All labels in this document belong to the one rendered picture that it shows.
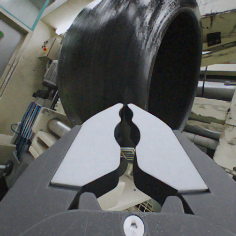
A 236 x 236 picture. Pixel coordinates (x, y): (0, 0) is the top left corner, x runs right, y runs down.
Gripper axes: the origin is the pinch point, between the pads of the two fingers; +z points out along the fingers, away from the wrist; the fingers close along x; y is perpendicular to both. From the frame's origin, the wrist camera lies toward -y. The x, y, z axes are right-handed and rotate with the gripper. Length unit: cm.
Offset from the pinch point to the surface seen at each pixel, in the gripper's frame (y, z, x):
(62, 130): 21.6, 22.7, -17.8
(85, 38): -4.1, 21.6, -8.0
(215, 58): 4, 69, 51
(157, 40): -4.6, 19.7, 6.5
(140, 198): 37.7, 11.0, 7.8
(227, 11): -16, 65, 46
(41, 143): 29.9, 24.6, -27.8
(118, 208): 30.3, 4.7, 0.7
